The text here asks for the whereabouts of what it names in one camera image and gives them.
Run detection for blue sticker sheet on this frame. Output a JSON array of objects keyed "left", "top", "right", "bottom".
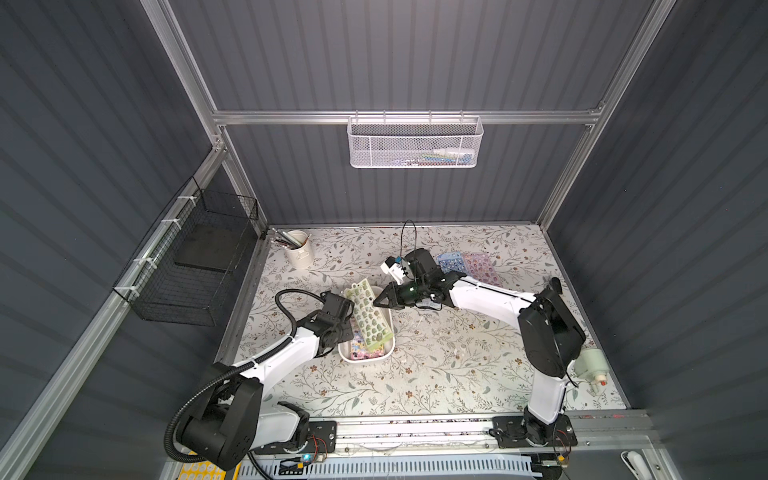
[{"left": 437, "top": 252, "right": 468, "bottom": 274}]

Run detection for white plastic storage tray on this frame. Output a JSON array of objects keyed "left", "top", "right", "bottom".
[{"left": 337, "top": 279, "right": 395, "bottom": 364}]

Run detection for green sticker sheet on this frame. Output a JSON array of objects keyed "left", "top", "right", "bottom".
[{"left": 343, "top": 279, "right": 394, "bottom": 350}]

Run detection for pink 3D sticker sheet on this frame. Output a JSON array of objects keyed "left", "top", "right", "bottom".
[{"left": 462, "top": 252, "right": 503, "bottom": 287}]

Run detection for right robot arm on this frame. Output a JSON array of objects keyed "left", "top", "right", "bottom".
[{"left": 373, "top": 248, "right": 586, "bottom": 427}]

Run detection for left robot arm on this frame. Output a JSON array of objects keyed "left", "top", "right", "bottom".
[{"left": 163, "top": 288, "right": 354, "bottom": 470}]

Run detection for cream metal pen bucket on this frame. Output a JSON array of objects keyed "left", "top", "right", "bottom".
[{"left": 285, "top": 230, "right": 315, "bottom": 270}]

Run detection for items in white basket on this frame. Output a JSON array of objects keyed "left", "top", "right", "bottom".
[{"left": 390, "top": 147, "right": 477, "bottom": 167}]

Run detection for yellow calculator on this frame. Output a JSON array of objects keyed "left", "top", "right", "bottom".
[{"left": 176, "top": 461, "right": 241, "bottom": 480}]

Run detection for white object bottom right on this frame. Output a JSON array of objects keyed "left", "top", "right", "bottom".
[{"left": 620, "top": 451, "right": 654, "bottom": 480}]

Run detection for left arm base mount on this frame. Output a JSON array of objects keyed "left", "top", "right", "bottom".
[{"left": 252, "top": 420, "right": 338, "bottom": 455}]

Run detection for white wire wall basket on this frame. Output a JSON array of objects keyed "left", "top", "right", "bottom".
[{"left": 346, "top": 115, "right": 484, "bottom": 169}]

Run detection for black wire wall basket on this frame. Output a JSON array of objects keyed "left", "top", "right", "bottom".
[{"left": 113, "top": 181, "right": 259, "bottom": 327}]

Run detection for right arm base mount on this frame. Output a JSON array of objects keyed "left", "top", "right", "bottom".
[{"left": 488, "top": 410, "right": 578, "bottom": 448}]

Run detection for white slotted cable duct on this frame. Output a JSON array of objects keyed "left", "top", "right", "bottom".
[{"left": 264, "top": 454, "right": 543, "bottom": 479}]

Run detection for black corrugated cable hose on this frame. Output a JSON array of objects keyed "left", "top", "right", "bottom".
[{"left": 163, "top": 288, "right": 328, "bottom": 463}]

